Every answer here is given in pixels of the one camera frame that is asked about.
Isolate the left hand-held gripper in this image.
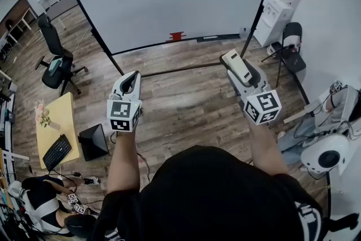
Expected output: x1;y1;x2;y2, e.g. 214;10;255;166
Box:
106;70;143;133

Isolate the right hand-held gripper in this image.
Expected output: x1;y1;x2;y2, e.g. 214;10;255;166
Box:
227;58;283;126

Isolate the cream whiteboard eraser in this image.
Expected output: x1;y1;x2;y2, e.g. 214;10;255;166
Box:
221;49;253;84

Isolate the white whiteboard with black frame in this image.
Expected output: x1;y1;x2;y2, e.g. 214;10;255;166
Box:
57;0;280;78

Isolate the person's left forearm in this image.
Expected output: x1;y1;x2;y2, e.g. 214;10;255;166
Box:
107;131;141;194

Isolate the person's right forearm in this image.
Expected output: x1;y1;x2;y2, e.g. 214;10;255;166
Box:
248;118;290;176

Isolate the small white box device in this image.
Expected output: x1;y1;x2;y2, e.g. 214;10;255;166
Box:
267;42;283;56

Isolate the black folding chair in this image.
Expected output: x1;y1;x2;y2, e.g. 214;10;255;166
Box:
261;21;307;87

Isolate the white water dispenser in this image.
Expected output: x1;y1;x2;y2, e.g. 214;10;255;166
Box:
253;0;294;48

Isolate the black monitor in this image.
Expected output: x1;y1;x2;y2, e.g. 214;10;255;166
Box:
77;123;110;162

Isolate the red marker holder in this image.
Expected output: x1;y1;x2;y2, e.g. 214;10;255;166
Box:
166;32;187;42

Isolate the white table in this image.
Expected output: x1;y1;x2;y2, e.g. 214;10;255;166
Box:
283;93;331;125

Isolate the small yellow table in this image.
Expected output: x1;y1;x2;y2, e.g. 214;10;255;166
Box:
35;92;81;170

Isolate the black office chair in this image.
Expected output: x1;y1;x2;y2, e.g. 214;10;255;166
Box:
34;14;89;97

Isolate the pink flower bouquet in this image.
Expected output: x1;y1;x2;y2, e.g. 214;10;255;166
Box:
34;100;61;130

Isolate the black keyboard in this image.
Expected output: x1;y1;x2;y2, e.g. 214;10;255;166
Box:
42;134;73;172

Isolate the white round headset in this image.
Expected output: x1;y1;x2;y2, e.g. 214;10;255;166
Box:
300;134;350;176

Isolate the person's black shirt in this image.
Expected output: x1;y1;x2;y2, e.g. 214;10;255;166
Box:
90;145;325;241

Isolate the white desk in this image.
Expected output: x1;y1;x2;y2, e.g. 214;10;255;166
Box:
7;7;39;43

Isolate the black cable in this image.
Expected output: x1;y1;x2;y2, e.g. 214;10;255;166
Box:
109;132;152;181

